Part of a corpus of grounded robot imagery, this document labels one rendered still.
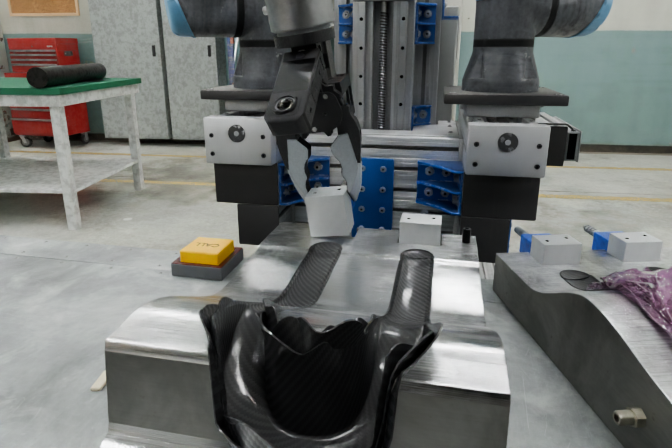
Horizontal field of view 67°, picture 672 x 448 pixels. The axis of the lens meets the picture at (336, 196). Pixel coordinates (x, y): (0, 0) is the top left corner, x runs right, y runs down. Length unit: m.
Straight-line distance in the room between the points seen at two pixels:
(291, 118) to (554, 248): 0.38
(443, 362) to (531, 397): 0.23
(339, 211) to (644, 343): 0.34
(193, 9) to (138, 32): 5.26
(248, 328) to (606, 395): 0.32
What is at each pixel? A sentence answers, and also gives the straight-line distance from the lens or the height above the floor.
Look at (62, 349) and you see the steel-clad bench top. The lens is 0.66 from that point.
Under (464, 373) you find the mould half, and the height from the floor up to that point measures 0.93.
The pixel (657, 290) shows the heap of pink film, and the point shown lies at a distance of 0.53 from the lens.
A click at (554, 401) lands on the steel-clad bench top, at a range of 0.55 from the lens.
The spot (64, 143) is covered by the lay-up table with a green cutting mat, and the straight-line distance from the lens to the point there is 3.53.
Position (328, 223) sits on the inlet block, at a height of 0.91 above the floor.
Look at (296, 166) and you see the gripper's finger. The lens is 0.63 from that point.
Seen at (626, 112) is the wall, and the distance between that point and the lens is 6.39.
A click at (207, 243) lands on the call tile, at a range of 0.79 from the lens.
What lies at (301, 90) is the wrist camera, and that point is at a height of 1.08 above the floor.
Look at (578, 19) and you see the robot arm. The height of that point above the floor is 1.17.
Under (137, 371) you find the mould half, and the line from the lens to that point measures 0.38.
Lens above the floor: 1.12
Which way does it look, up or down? 16 degrees down
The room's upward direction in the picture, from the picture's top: straight up
